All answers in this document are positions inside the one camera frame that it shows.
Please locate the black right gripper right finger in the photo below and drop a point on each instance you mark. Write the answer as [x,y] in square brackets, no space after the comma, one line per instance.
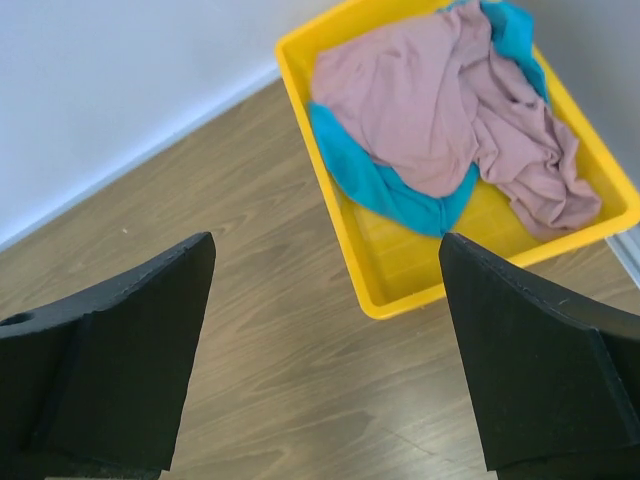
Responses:
[553,375]

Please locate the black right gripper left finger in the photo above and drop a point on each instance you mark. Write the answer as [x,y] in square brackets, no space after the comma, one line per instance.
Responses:
[97,381]

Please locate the dusty pink t shirt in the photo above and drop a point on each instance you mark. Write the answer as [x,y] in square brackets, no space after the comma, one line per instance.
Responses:
[430,95]

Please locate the yellow plastic bin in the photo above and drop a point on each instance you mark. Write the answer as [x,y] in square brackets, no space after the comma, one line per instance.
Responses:
[394,270]

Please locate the teal crumpled t shirt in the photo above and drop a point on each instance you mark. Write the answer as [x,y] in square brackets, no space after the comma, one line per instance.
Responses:
[378,187]

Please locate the aluminium frame rail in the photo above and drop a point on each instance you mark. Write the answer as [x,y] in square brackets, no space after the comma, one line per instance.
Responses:
[625,246]

